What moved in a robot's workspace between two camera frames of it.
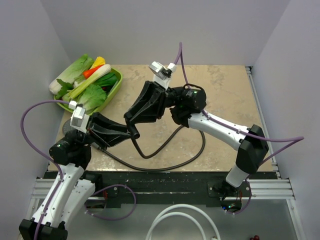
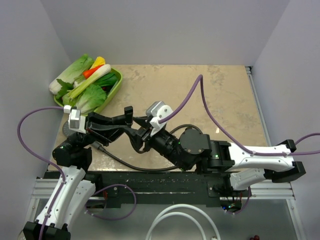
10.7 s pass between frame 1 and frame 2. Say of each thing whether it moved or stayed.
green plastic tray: stayed
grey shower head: stayed
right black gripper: moved
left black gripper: stayed
